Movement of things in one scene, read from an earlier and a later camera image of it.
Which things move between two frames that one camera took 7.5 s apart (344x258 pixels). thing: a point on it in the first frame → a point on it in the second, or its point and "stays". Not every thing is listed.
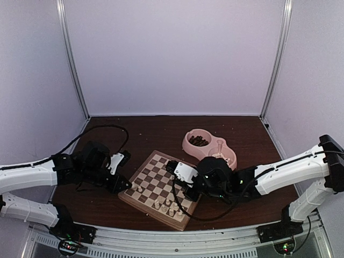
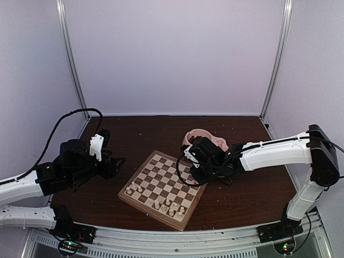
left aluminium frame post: [63, 21] stays
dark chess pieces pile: [198, 141] stays
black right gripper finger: [193, 193] → [199, 178]
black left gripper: [116, 186] → [109, 170]
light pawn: [163, 209] stays
